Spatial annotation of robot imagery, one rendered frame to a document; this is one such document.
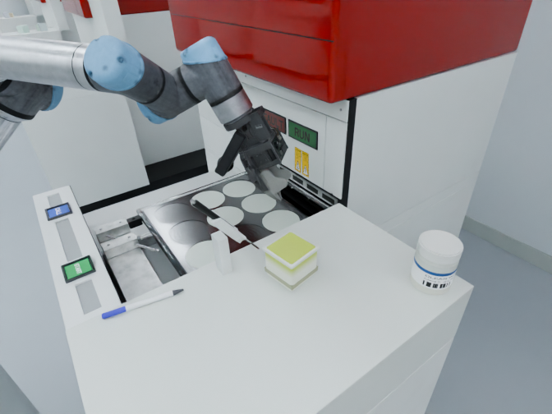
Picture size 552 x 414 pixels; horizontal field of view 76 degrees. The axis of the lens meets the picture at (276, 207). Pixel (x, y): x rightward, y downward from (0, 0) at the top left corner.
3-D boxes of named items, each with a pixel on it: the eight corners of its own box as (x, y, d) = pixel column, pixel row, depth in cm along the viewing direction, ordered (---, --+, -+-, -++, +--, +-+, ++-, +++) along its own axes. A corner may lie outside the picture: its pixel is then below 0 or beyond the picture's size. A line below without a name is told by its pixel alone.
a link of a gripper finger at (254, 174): (266, 194, 76) (246, 159, 72) (260, 195, 77) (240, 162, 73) (272, 182, 80) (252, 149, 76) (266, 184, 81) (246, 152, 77)
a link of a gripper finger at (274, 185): (296, 202, 77) (276, 167, 74) (273, 209, 80) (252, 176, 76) (298, 194, 80) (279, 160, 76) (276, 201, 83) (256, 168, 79)
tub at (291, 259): (291, 255, 73) (290, 228, 69) (319, 273, 68) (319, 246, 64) (264, 273, 69) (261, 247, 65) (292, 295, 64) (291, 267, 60)
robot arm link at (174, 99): (115, 79, 65) (163, 48, 63) (152, 98, 76) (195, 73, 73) (129, 117, 64) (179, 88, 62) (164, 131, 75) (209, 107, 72)
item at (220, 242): (240, 254, 74) (233, 200, 66) (250, 264, 71) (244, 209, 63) (213, 266, 71) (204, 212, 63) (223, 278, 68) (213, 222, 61)
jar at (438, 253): (425, 263, 69) (434, 224, 64) (458, 284, 65) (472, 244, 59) (401, 278, 66) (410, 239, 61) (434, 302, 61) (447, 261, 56)
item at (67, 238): (85, 223, 110) (69, 184, 102) (141, 351, 72) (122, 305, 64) (52, 235, 105) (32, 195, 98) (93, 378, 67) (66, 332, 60)
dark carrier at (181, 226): (246, 175, 117) (246, 173, 116) (315, 224, 93) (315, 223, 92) (143, 212, 101) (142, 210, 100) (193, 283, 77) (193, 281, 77)
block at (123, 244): (135, 240, 92) (132, 231, 91) (140, 246, 90) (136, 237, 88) (103, 252, 89) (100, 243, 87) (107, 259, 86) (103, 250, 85)
